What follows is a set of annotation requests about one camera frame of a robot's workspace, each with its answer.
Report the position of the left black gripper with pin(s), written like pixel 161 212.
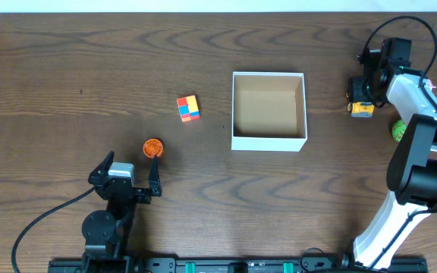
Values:
pixel 128 193

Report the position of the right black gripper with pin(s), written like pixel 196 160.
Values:
pixel 356 92

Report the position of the yellow grey toy truck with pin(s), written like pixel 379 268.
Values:
pixel 360 109

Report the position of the green ball with red numbers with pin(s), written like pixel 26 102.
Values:
pixel 398 129

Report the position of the multicoloured puzzle cube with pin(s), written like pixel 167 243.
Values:
pixel 188 108

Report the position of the pink white duck toy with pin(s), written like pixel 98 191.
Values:
pixel 431 83

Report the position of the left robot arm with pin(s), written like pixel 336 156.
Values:
pixel 106 231

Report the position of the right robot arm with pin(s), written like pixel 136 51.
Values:
pixel 412 171

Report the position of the orange lattice ball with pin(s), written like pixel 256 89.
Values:
pixel 153 148

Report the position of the white cardboard box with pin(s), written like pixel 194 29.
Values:
pixel 268 112

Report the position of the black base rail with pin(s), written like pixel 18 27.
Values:
pixel 314 264

